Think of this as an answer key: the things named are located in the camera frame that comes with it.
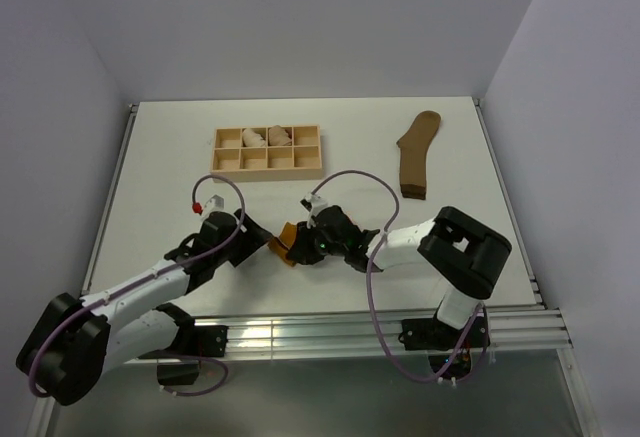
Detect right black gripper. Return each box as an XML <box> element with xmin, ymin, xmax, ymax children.
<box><xmin>287</xmin><ymin>219</ymin><xmax>348</xmax><ymax>265</ymax></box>

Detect mustard yellow sock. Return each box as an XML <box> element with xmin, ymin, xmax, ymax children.
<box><xmin>268</xmin><ymin>222</ymin><xmax>297</xmax><ymax>267</ymax></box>

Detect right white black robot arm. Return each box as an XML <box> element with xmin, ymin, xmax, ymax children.
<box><xmin>285</xmin><ymin>205</ymin><xmax>512</xmax><ymax>347</ymax></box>

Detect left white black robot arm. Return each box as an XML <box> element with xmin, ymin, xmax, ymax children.
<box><xmin>16</xmin><ymin>210</ymin><xmax>272</xmax><ymax>406</ymax></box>

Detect wooden compartment tray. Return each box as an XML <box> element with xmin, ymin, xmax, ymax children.
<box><xmin>210</xmin><ymin>125</ymin><xmax>325</xmax><ymax>182</ymax></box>

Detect beige rolled sock left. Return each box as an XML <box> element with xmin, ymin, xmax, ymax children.
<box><xmin>242</xmin><ymin>128</ymin><xmax>267</xmax><ymax>148</ymax></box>

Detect beige rolled sock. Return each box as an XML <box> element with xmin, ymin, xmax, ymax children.
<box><xmin>267</xmin><ymin>125</ymin><xmax>292</xmax><ymax>147</ymax></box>
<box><xmin>242</xmin><ymin>128</ymin><xmax>267</xmax><ymax>148</ymax></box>

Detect beige rolled sock right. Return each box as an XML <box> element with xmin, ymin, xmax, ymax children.
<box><xmin>267</xmin><ymin>125</ymin><xmax>292</xmax><ymax>147</ymax></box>

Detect brown sock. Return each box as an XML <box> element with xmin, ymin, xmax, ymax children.
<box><xmin>396</xmin><ymin>111</ymin><xmax>441</xmax><ymax>200</ymax></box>

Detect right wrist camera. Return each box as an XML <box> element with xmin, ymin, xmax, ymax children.
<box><xmin>300</xmin><ymin>192</ymin><xmax>329</xmax><ymax>228</ymax></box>

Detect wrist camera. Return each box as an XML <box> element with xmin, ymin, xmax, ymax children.
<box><xmin>192</xmin><ymin>194</ymin><xmax>224</xmax><ymax>219</ymax></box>
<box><xmin>300</xmin><ymin>192</ymin><xmax>329</xmax><ymax>228</ymax></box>

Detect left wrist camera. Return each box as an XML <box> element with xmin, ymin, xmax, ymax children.
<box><xmin>192</xmin><ymin>194</ymin><xmax>224</xmax><ymax>219</ymax></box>

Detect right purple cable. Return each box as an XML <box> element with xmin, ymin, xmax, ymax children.
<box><xmin>308</xmin><ymin>170</ymin><xmax>489</xmax><ymax>384</ymax></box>

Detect purple cable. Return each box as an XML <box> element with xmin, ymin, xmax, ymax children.
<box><xmin>308</xmin><ymin>170</ymin><xmax>489</xmax><ymax>384</ymax></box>
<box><xmin>28</xmin><ymin>174</ymin><xmax>247</xmax><ymax>398</ymax></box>

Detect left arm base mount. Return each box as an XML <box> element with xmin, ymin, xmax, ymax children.
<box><xmin>139</xmin><ymin>303</ymin><xmax>229</xmax><ymax>397</ymax></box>

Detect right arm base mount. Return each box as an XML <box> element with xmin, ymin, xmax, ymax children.
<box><xmin>398</xmin><ymin>307</ymin><xmax>491</xmax><ymax>386</ymax></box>

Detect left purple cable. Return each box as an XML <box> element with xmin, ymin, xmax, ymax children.
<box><xmin>28</xmin><ymin>174</ymin><xmax>247</xmax><ymax>398</ymax></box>

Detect aluminium rail frame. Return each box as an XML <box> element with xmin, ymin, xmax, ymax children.
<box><xmin>82</xmin><ymin>97</ymin><xmax>570</xmax><ymax>360</ymax></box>

